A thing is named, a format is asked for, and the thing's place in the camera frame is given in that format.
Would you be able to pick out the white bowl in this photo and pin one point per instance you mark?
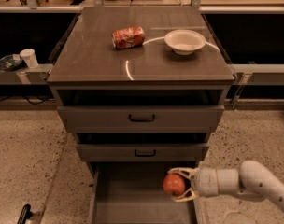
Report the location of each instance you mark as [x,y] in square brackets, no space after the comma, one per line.
[184,42]

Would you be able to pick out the black handle on floor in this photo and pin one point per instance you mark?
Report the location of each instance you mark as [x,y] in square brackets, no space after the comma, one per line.
[25,214]

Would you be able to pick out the bottom grey drawer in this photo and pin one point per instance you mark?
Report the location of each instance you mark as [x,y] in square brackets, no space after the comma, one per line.
[132,193]

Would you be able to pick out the dark blue bowl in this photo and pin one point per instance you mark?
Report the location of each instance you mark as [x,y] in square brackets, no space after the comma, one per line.
[10,62]

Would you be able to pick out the grey drawer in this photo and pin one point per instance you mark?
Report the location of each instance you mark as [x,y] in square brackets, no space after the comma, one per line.
[152,111]
[138,147]
[132,193]

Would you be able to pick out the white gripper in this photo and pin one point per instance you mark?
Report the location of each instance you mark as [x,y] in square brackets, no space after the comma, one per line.
[205,182]

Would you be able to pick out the grey drawer cabinet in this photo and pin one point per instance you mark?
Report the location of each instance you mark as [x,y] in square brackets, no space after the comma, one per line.
[89,61]

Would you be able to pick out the crushed red soda can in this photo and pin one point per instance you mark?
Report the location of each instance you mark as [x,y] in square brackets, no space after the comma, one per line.
[128,37]

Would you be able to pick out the middle grey drawer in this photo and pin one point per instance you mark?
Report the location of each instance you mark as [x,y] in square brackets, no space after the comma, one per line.
[138,147]

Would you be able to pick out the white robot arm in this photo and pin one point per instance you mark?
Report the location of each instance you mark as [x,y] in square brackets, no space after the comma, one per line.
[251,182]

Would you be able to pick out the top grey drawer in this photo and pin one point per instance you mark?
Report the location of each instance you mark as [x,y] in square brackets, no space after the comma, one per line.
[152,111]

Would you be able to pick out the white paper cup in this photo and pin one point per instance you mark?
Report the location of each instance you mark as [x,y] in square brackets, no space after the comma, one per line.
[28,55]

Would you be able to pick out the red apple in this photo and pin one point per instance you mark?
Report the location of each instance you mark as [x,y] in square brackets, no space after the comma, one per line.
[174,184]

